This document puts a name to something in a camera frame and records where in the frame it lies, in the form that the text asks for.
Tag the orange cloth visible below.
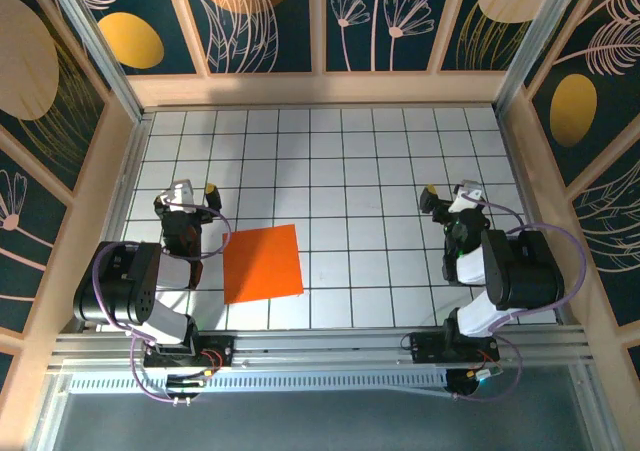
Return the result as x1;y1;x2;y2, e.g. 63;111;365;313
221;223;305;306

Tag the black controller box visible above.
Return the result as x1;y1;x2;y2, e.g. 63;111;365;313
444;369;489;400
166;373;207;397

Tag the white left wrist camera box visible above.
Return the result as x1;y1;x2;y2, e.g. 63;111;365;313
168;178;195;206

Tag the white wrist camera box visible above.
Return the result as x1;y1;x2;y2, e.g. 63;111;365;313
168;178;195;206
451;179;485;213

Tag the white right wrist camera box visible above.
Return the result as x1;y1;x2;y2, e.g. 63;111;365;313
451;179;485;213

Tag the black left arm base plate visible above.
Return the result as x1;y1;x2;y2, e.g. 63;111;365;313
143;335;236;368

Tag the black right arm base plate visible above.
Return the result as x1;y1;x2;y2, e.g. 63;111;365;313
408;331;501;365

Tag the aluminium corner post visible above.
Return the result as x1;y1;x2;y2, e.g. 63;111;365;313
44;0;147;122
493;0;599;117

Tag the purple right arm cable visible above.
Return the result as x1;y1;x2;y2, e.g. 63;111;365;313
452;193;587;402

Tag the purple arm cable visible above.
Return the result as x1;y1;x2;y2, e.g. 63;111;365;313
94;198;232;405
452;193;587;402

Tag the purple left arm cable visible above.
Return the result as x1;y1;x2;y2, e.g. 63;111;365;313
94;198;232;405

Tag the long aluminium mounting rail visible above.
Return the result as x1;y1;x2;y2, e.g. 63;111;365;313
47;325;599;372

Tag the grey slotted cable duct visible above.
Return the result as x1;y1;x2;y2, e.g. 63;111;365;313
67;370;451;395

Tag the aluminium frame leg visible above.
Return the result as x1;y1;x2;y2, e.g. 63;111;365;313
27;370;69;451
574;365;617;451

